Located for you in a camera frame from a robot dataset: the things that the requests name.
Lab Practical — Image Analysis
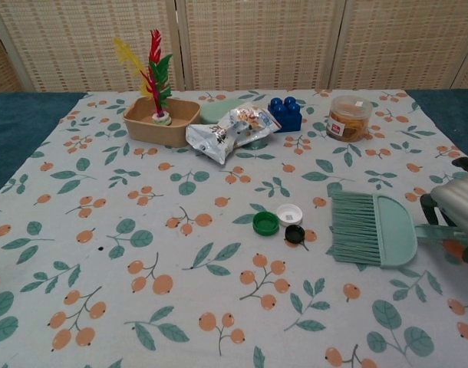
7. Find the blue building block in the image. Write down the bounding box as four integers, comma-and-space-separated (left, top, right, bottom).
267, 96, 303, 134

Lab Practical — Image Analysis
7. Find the colourful feather shuttlecock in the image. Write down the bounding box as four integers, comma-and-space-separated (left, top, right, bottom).
114, 28, 174, 127

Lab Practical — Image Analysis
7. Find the black and silver right hand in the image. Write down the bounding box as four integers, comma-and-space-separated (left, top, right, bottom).
420, 156, 468, 265

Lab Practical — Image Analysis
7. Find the round snack jar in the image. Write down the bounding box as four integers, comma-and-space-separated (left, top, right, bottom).
325, 94, 373, 143

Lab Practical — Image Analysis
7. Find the silver snack bag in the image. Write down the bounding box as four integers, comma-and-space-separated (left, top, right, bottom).
185, 101, 283, 166

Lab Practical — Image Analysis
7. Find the green square lid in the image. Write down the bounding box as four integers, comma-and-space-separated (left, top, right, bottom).
199, 100, 272, 150

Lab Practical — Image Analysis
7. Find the white bottle cap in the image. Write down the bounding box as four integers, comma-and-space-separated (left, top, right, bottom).
275, 204, 304, 226

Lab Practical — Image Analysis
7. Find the black bottle cap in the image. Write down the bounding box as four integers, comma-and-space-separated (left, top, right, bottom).
285, 225, 307, 245

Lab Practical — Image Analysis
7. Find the green bottle cap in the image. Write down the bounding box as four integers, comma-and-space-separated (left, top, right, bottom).
252, 211, 281, 236

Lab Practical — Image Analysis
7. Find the brown paper tray box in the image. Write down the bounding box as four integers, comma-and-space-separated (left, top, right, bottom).
122, 96, 203, 149

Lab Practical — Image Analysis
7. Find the floral fruit print tablecloth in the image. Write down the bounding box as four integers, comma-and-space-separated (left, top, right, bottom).
0, 88, 468, 368

